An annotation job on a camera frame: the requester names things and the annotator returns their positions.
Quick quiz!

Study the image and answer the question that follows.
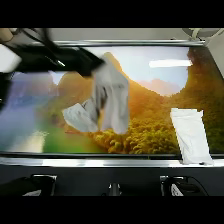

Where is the grey T-shirt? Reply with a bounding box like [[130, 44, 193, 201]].
[[61, 51, 131, 136]]

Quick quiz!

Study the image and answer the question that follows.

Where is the white garment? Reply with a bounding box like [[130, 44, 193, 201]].
[[169, 107, 215, 167]]

